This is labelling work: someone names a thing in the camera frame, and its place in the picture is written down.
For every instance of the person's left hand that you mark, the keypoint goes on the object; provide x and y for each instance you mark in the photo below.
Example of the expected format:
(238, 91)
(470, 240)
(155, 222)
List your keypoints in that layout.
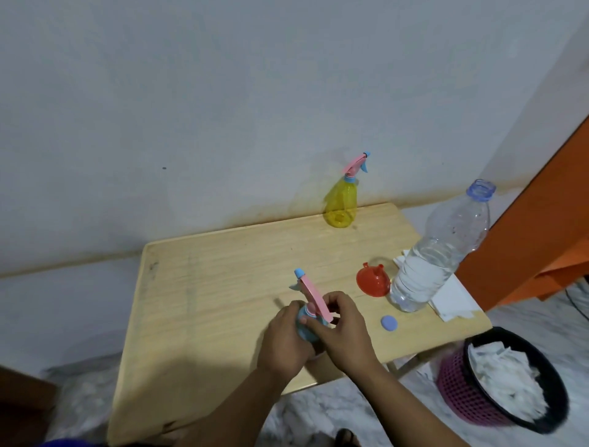
(283, 341)

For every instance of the person's right hand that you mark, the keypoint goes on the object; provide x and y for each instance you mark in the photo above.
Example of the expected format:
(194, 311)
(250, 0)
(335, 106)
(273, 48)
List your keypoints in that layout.
(349, 341)

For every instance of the blue spray bottle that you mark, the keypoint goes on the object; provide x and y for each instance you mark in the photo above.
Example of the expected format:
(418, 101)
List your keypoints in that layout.
(306, 330)

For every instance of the blue bottle cap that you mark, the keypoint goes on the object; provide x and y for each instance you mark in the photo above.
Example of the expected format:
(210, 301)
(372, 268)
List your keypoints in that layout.
(389, 323)

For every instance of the red plastic funnel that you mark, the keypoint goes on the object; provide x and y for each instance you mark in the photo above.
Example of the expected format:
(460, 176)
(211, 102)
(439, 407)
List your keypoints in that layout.
(370, 281)

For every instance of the clear plastic water bottle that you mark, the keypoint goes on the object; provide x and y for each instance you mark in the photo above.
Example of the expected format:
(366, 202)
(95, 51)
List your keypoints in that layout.
(428, 267)

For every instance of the yellow spray bottle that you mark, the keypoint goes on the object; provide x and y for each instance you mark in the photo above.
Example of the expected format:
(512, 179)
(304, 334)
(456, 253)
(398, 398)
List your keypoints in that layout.
(341, 207)

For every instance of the person's right forearm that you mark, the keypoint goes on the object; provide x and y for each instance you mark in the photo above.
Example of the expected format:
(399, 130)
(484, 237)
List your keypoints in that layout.
(409, 410)

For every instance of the person's left forearm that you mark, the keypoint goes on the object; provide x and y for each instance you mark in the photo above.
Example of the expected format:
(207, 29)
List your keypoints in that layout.
(234, 414)

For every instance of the wooden table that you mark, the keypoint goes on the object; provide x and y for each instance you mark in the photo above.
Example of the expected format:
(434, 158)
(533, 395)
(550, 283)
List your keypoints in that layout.
(207, 299)

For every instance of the white paper napkins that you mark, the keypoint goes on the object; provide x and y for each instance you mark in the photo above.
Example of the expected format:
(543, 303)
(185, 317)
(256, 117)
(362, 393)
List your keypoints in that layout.
(455, 299)

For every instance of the pink waste basket black liner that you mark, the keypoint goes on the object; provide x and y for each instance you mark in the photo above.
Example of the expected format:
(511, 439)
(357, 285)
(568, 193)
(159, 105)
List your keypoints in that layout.
(460, 396)

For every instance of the crumpled white tissues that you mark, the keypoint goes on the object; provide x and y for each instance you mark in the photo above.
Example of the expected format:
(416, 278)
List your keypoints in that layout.
(501, 382)

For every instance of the orange cabinet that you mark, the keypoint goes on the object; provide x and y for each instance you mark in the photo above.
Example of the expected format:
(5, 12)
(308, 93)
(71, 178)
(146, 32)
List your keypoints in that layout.
(538, 221)

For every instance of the blue plastic basin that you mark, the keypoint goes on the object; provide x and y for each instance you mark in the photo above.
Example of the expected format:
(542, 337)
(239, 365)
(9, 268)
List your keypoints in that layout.
(64, 443)

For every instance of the dark brown wooden furniture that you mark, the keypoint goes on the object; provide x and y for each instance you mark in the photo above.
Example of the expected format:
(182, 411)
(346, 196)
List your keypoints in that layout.
(23, 410)

